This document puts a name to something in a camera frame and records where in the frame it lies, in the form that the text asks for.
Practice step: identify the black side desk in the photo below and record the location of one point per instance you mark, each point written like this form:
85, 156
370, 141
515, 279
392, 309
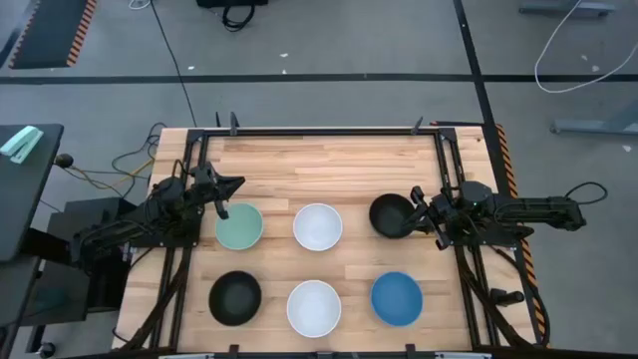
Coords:
25, 199

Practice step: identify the white ceramic bowl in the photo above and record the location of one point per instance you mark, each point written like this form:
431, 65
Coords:
317, 227
314, 309

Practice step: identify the blue ceramic bowl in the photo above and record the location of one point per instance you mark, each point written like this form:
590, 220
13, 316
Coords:
396, 299

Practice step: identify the mint green stapler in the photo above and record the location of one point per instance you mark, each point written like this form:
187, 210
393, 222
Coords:
22, 142

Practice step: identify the black mount bracket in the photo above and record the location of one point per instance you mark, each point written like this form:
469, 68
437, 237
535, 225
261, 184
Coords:
503, 296

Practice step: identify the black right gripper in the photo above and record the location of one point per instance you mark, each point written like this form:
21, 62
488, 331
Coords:
441, 214

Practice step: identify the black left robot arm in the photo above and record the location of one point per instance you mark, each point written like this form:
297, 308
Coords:
149, 214

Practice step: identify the black ceramic bowl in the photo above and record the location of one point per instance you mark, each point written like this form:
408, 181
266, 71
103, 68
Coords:
234, 299
386, 214

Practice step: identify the mint green ceramic bowl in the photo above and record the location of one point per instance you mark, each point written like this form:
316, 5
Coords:
244, 229

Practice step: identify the black caster wheel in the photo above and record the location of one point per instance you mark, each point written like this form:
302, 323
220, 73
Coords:
46, 350

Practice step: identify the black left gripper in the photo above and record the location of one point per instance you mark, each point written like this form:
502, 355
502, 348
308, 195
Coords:
203, 182

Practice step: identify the black round knob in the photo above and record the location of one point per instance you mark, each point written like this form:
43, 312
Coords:
63, 160

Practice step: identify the black equipment cabinet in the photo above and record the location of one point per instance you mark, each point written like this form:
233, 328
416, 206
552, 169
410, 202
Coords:
55, 294

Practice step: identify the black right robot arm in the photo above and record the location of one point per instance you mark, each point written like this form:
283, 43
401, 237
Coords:
538, 207

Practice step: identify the black equipment box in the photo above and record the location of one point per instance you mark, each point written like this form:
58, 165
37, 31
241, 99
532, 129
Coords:
231, 3

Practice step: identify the black hazard-striped floor mat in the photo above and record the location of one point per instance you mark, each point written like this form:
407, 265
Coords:
50, 30

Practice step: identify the grey table foot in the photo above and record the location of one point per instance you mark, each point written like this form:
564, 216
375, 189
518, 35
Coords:
593, 125
568, 8

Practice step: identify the white light bar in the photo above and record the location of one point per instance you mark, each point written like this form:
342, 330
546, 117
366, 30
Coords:
463, 356
187, 356

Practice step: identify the black aluminium table frame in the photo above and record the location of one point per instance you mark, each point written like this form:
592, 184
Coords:
324, 132

